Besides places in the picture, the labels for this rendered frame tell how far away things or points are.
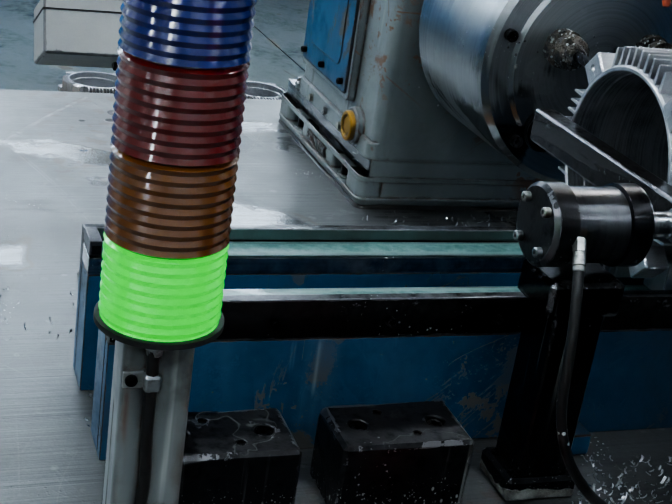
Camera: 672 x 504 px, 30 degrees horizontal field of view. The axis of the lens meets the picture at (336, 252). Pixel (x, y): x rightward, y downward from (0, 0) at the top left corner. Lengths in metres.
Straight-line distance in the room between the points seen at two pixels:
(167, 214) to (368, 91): 0.91
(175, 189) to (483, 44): 0.70
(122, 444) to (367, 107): 0.88
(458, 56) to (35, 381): 0.53
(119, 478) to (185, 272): 0.13
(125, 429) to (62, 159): 0.91
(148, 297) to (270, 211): 0.84
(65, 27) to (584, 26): 0.50
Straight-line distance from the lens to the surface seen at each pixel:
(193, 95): 0.55
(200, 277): 0.59
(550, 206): 0.86
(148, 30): 0.55
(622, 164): 1.00
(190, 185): 0.56
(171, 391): 0.63
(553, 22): 1.23
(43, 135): 1.60
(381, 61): 1.43
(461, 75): 1.27
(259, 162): 1.58
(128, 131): 0.56
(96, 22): 1.08
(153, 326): 0.59
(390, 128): 1.45
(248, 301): 0.89
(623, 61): 1.06
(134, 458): 0.65
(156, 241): 0.57
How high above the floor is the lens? 1.31
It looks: 22 degrees down
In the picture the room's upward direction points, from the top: 9 degrees clockwise
